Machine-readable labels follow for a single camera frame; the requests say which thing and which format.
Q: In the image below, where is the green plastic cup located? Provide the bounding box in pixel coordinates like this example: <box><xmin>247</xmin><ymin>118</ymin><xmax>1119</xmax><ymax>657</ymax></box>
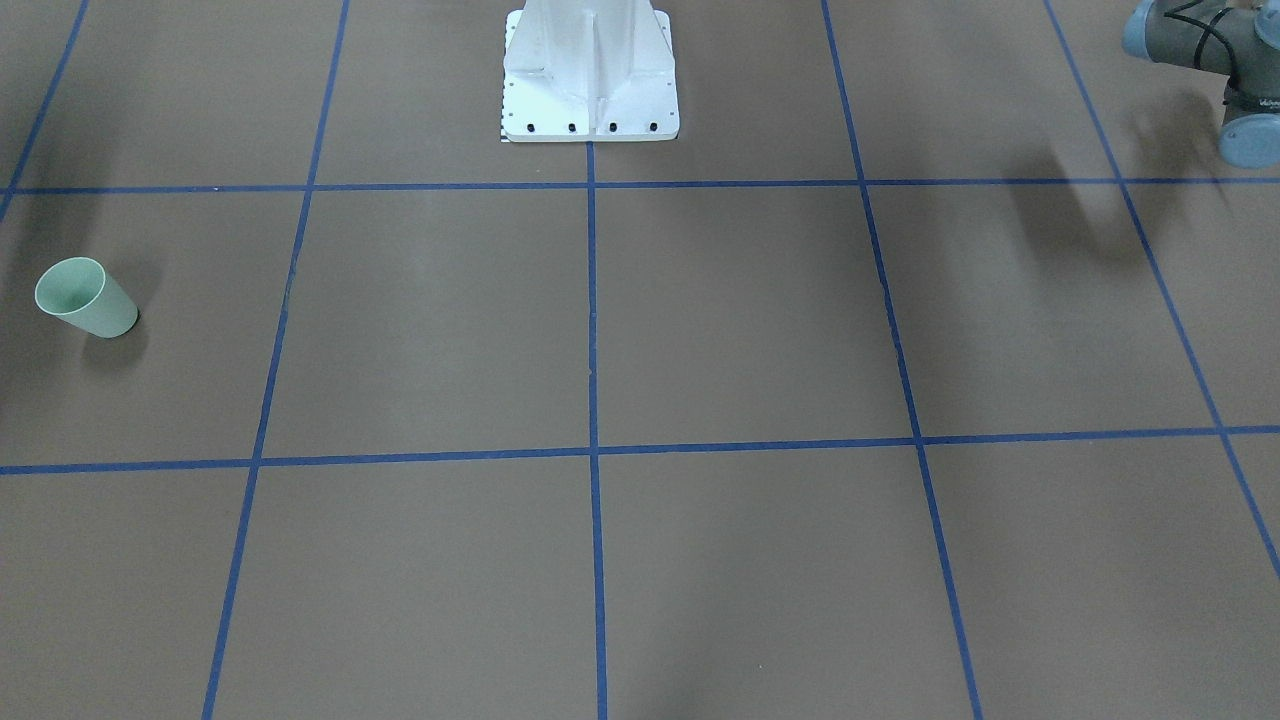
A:
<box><xmin>35</xmin><ymin>258</ymin><xmax>140</xmax><ymax>340</ymax></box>

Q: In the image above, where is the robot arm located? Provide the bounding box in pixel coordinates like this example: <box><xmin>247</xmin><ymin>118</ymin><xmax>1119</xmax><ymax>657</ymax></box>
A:
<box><xmin>1121</xmin><ymin>1</ymin><xmax>1279</xmax><ymax>169</ymax></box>

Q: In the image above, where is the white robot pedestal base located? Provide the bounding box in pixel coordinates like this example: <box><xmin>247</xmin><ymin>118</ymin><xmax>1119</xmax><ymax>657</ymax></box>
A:
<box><xmin>500</xmin><ymin>1</ymin><xmax>681</xmax><ymax>143</ymax></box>

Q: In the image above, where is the brown paper table mat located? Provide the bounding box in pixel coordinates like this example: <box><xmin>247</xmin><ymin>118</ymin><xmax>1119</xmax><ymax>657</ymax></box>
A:
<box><xmin>3</xmin><ymin>1</ymin><xmax>1277</xmax><ymax>719</ymax></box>

